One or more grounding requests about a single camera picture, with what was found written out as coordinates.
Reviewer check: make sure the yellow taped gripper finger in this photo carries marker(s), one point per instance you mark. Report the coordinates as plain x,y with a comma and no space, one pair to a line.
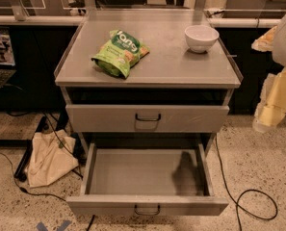
265,42
271,109

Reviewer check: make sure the green rice chip bag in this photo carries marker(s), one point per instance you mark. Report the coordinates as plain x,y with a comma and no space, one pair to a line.
120,53

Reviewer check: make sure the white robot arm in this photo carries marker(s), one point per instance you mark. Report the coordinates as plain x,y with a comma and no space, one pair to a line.
279,43

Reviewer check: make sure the grey metal drawer cabinet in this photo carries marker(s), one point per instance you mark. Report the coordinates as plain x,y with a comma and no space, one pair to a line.
170,74

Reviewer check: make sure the open lower grey drawer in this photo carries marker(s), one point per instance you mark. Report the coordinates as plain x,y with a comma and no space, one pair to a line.
147,182

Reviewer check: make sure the closed upper grey drawer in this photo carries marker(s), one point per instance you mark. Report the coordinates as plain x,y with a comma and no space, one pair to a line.
146,118

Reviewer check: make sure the beige cloth tote bag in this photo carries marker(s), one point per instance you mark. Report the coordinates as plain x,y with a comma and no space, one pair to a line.
51,158

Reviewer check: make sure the white ceramic bowl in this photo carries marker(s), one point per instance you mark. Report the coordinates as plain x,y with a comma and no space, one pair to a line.
200,38

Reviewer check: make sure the blue tape cross mark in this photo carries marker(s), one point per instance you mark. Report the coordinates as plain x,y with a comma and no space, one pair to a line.
61,227

